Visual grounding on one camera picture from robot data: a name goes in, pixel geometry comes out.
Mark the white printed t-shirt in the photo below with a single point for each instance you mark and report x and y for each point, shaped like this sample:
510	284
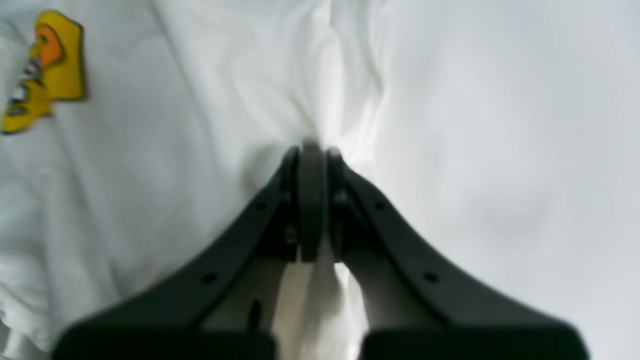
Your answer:
505	131

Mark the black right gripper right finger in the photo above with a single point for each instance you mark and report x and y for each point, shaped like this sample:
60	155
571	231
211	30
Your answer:
421	306

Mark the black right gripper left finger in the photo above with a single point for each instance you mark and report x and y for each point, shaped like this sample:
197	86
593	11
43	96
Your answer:
219	306

